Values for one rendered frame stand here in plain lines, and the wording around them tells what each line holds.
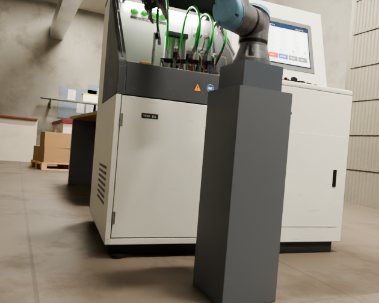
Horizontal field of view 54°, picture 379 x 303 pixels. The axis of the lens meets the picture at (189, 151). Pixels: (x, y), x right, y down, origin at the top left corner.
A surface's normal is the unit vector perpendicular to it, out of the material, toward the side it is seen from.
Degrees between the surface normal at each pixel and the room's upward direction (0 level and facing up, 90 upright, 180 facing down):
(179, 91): 90
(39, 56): 90
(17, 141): 90
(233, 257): 90
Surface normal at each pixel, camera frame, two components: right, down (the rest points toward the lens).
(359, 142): -0.90, -0.07
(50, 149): 0.63, 0.06
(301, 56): 0.35, -0.20
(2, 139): 0.43, 0.04
